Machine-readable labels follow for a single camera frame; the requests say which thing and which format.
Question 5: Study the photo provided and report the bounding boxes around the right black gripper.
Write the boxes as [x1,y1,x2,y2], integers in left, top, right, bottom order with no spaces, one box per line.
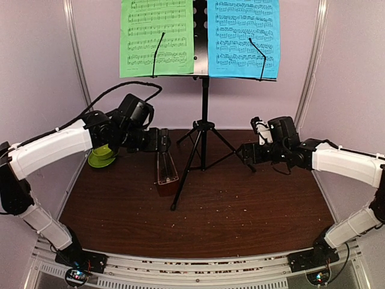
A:
[236,141,288,165]

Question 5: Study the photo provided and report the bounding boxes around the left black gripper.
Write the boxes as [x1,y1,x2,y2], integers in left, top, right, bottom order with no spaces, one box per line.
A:
[117,125,171,153]

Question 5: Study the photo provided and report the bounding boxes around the brown wooden metronome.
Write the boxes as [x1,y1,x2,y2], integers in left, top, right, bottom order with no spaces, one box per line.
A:
[155,152,179,197]

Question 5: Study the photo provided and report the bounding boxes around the green sheet music page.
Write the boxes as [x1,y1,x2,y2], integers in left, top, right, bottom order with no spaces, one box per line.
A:
[120,0,194,78]

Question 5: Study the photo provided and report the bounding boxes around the blue sheet music page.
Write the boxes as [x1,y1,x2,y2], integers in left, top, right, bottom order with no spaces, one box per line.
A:
[207,0,280,81]

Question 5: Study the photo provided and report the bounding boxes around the black music stand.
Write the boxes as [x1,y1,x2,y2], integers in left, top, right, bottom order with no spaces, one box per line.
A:
[150,0,277,211]

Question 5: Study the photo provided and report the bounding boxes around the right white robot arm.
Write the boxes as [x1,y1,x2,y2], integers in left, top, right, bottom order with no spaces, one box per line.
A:
[240,116,384,266]

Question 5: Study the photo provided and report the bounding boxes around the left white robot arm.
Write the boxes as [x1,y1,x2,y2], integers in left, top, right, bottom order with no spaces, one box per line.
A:
[1,94,170,267]

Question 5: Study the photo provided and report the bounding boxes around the green bowl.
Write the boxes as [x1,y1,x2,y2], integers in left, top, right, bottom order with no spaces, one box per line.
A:
[91,144,113,160]

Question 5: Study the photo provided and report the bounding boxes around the green saucer plate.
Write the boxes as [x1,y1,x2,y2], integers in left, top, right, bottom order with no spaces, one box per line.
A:
[87,152,117,169]

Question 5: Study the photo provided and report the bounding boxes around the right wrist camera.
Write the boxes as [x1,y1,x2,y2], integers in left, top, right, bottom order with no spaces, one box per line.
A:
[250,117,273,146]

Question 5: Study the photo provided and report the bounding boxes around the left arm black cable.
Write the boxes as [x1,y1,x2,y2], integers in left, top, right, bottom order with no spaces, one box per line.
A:
[57,79,163,133]

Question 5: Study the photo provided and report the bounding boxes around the aluminium front rail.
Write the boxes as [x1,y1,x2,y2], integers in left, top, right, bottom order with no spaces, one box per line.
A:
[23,237,371,289]

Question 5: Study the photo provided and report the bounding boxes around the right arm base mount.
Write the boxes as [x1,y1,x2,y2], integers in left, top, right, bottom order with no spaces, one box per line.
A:
[288,249,340,287]

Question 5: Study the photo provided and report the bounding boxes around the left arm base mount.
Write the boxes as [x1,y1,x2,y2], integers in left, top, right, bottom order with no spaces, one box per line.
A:
[55,251,108,288]

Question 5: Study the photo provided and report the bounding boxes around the left aluminium corner post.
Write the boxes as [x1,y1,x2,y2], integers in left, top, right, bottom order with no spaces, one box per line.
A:
[63,0,91,105]

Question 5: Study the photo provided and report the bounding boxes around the aluminium corner post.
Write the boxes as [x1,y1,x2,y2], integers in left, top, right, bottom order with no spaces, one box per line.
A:
[294,0,330,130]
[63,0,91,105]

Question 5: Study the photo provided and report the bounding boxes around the right aluminium corner post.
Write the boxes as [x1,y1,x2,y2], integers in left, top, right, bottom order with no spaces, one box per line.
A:
[294,0,330,130]

